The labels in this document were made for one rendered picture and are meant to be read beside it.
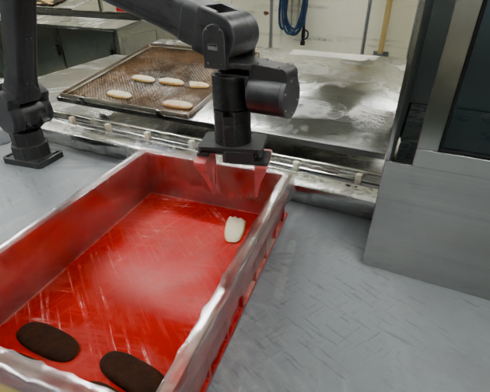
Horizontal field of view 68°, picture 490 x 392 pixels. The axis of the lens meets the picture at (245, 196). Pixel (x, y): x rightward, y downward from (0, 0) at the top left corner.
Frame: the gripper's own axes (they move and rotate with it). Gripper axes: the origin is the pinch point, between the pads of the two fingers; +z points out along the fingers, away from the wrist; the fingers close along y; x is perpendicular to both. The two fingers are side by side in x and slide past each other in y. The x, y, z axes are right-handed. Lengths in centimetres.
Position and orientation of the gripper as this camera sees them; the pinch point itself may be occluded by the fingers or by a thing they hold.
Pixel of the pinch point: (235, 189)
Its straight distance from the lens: 62.6
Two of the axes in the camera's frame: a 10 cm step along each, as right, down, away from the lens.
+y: -9.8, -0.8, 1.6
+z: 0.2, 8.6, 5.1
